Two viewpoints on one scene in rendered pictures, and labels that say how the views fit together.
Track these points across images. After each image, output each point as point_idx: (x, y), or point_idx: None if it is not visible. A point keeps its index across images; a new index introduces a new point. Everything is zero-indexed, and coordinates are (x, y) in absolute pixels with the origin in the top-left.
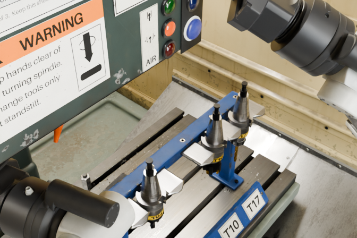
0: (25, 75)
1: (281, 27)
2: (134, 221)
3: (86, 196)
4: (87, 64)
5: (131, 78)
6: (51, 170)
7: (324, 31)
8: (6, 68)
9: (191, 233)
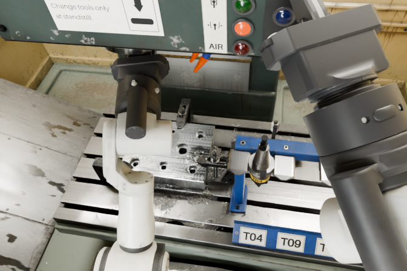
0: None
1: (302, 92)
2: (169, 153)
3: (134, 109)
4: (137, 13)
5: (191, 49)
6: (299, 109)
7: (343, 135)
8: None
9: (305, 221)
